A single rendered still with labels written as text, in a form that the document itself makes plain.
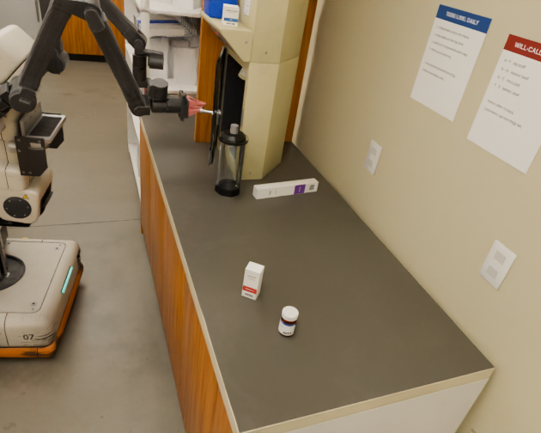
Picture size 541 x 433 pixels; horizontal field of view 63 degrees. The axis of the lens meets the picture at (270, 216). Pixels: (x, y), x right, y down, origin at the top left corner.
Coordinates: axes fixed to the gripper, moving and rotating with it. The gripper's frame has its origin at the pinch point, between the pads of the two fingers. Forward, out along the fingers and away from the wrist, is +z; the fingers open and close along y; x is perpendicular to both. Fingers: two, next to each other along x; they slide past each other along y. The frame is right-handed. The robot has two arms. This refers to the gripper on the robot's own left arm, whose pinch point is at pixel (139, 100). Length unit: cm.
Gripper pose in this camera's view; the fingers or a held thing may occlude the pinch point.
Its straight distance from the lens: 209.5
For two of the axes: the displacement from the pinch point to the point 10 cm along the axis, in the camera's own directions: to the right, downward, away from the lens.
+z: -1.5, 8.4, 5.3
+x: -3.4, -5.5, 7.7
